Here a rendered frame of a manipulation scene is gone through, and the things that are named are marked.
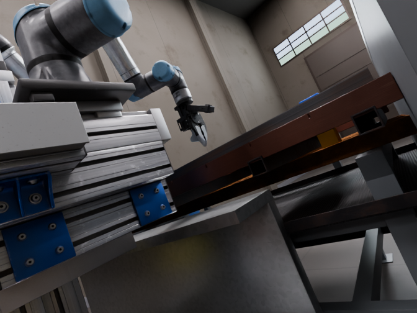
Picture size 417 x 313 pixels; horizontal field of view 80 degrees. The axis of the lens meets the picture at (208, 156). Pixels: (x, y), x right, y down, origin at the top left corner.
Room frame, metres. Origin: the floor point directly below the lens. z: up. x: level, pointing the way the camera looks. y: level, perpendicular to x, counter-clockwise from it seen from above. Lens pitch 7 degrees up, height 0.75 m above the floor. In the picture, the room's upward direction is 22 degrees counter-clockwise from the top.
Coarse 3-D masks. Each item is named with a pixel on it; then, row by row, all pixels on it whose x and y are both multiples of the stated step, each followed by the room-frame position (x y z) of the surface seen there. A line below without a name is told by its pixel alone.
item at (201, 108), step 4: (208, 104) 0.97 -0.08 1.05; (188, 108) 1.00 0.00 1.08; (192, 108) 0.99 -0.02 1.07; (196, 108) 0.98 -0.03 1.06; (200, 108) 0.97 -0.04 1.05; (204, 108) 0.96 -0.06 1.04; (208, 108) 0.96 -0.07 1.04; (212, 108) 0.97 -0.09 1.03; (204, 112) 0.98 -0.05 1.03; (208, 112) 0.97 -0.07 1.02
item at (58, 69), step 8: (48, 56) 0.49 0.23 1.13; (56, 56) 0.50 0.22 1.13; (64, 56) 0.51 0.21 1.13; (32, 64) 0.49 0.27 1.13; (40, 64) 0.48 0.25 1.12; (48, 64) 0.49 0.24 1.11; (56, 64) 0.49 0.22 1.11; (64, 64) 0.50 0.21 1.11; (72, 64) 0.51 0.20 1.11; (80, 64) 0.54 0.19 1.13; (32, 72) 0.49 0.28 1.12; (40, 72) 0.48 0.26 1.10; (48, 72) 0.48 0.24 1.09; (56, 72) 0.48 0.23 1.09; (64, 72) 0.49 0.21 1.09; (72, 72) 0.50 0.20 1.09; (80, 72) 0.52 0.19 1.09; (72, 80) 0.49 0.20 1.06; (80, 80) 0.50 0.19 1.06; (88, 80) 0.52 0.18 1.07
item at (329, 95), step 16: (352, 80) 0.59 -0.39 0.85; (368, 80) 0.57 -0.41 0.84; (320, 96) 0.63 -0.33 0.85; (336, 96) 0.61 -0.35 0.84; (288, 112) 0.69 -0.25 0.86; (304, 112) 0.66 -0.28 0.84; (256, 128) 0.75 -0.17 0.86; (272, 128) 0.72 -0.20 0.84; (224, 144) 0.83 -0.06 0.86; (240, 144) 0.79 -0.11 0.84; (208, 160) 0.88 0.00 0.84; (176, 176) 0.98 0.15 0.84
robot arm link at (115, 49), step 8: (112, 40) 0.83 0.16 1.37; (120, 40) 0.86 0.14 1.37; (104, 48) 0.85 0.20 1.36; (112, 48) 0.84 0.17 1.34; (120, 48) 0.85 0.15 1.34; (112, 56) 0.86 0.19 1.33; (120, 56) 0.86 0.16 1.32; (128, 56) 0.88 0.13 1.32; (120, 64) 0.87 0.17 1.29; (128, 64) 0.88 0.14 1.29; (120, 72) 0.89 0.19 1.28; (128, 72) 0.89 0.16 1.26; (136, 72) 0.90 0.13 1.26; (128, 80) 0.90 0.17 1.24; (136, 80) 0.91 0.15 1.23; (144, 80) 0.91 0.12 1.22; (136, 88) 0.92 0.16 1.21; (144, 88) 0.92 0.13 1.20; (136, 96) 0.94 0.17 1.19; (144, 96) 0.96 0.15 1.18
